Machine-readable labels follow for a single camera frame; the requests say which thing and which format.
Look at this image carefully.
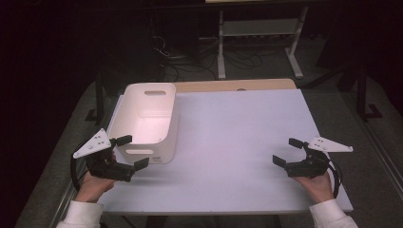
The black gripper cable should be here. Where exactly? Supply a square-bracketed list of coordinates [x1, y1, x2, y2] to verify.
[327, 159, 344, 200]
[69, 154, 90, 193]

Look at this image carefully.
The wooden table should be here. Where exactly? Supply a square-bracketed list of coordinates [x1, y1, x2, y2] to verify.
[173, 78, 297, 94]

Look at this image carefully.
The tangle of floor cables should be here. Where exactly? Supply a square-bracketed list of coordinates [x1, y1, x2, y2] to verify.
[147, 33, 264, 83]

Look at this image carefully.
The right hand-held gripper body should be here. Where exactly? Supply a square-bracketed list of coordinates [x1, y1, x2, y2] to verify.
[284, 136, 355, 180]

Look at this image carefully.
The black metal stand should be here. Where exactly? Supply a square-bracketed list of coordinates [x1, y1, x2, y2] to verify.
[355, 62, 384, 123]
[84, 69, 106, 125]

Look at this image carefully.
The white plastic storage bin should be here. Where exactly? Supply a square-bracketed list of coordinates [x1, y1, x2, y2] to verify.
[106, 82, 180, 165]

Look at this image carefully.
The person's right hand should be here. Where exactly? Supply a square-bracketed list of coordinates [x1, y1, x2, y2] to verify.
[292, 172, 335, 204]

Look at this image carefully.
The person's left hand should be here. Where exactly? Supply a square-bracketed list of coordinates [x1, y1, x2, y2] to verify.
[75, 172, 118, 204]

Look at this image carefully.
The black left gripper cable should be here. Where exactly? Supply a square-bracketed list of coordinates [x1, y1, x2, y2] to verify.
[69, 154, 90, 193]

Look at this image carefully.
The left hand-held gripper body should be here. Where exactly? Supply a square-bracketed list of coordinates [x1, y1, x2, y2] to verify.
[72, 127, 136, 183]

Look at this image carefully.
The white table board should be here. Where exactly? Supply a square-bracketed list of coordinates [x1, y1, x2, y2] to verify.
[94, 88, 355, 217]

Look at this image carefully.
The white metal desk frame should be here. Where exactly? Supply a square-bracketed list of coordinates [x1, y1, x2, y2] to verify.
[216, 5, 310, 81]

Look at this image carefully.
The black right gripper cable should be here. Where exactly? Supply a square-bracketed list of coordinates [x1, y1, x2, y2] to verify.
[327, 159, 344, 200]

